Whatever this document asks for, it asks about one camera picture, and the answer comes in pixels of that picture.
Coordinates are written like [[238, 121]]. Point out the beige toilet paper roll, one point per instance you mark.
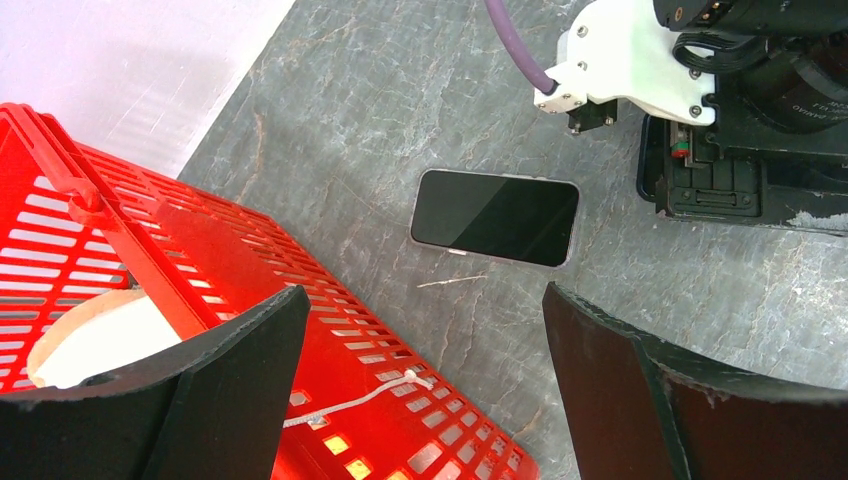
[[109, 331]]

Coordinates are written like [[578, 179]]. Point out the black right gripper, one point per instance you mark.
[[746, 173]]

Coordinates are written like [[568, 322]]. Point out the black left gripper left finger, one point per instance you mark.
[[210, 407]]

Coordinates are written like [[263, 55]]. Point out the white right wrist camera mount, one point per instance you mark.
[[616, 50]]

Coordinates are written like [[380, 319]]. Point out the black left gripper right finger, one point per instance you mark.
[[640, 407]]

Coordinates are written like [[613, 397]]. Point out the phone in clear case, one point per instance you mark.
[[505, 217]]

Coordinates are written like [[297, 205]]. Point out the red plastic shopping basket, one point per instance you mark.
[[77, 222]]

